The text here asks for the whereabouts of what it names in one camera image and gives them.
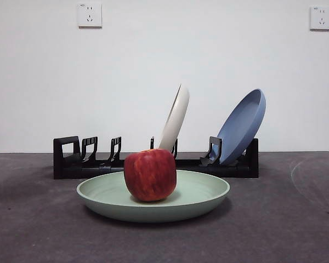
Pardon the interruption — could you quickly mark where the blue round plate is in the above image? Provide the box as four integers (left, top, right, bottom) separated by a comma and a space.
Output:
217, 88, 266, 166

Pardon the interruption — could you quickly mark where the cream round plate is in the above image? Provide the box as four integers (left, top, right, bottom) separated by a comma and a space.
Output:
156, 83, 190, 155

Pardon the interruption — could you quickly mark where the green round plate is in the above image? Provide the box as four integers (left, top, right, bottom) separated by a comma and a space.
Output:
76, 169, 231, 223

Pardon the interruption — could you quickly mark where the white wall socket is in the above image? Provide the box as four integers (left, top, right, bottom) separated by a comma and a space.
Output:
309, 5, 329, 31
77, 2, 103, 28

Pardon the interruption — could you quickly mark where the red apple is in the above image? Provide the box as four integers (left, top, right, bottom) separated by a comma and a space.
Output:
123, 148, 177, 203

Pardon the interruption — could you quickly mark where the black plate rack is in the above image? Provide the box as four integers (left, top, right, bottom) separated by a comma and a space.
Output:
53, 136, 259, 180

